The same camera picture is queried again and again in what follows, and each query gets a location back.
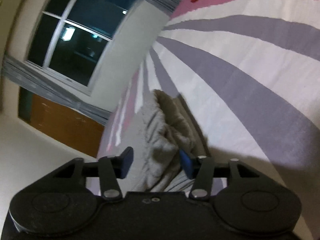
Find grey pants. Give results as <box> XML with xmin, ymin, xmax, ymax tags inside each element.
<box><xmin>131</xmin><ymin>89</ymin><xmax>209</xmax><ymax>192</ymax></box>

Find brown wooden door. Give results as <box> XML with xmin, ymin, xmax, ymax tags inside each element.
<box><xmin>18</xmin><ymin>87</ymin><xmax>104</xmax><ymax>158</ymax></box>

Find striped pink grey bedsheet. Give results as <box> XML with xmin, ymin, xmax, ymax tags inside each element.
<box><xmin>98</xmin><ymin>0</ymin><xmax>319</xmax><ymax>239</ymax></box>

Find left grey curtain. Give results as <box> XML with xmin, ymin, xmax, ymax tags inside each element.
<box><xmin>1</xmin><ymin>55</ymin><xmax>111</xmax><ymax>125</ymax></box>

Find window with white frame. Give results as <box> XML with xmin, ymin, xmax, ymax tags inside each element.
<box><xmin>26</xmin><ymin>0</ymin><xmax>138</xmax><ymax>94</ymax></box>

